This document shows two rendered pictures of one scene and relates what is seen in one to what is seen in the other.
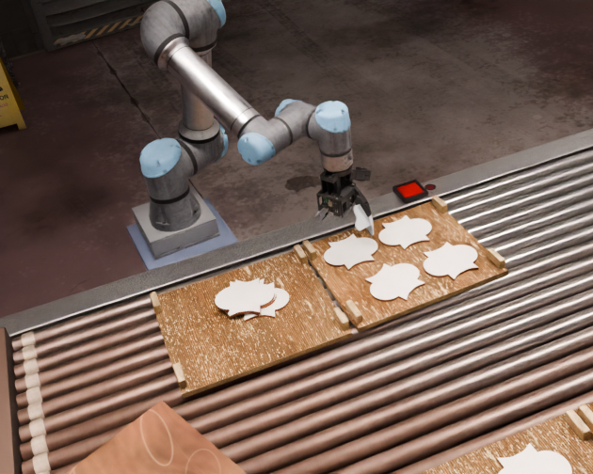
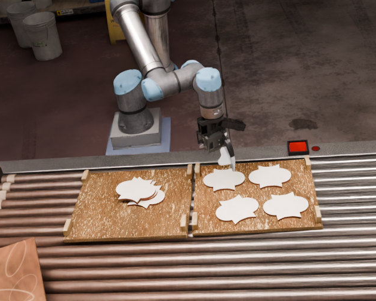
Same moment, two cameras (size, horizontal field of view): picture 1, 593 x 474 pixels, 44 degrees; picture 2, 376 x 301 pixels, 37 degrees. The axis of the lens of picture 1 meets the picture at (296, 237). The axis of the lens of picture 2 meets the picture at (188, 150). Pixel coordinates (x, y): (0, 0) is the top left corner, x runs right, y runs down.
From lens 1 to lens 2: 69 cm
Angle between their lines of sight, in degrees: 20
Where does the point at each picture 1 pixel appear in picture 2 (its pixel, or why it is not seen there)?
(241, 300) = (132, 191)
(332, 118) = (203, 80)
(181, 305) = (99, 183)
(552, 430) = not seen: outside the picture
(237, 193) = (252, 120)
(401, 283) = (240, 211)
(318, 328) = (167, 225)
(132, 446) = (0, 258)
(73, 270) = not seen: hidden behind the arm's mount
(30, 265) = (100, 135)
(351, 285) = (208, 202)
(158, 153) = (125, 79)
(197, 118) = not seen: hidden behind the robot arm
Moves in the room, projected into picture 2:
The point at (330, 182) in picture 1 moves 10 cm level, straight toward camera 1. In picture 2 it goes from (203, 126) to (191, 143)
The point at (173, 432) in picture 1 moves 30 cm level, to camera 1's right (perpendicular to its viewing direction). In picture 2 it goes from (25, 258) to (117, 276)
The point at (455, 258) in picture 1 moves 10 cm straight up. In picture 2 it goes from (289, 205) to (289, 181)
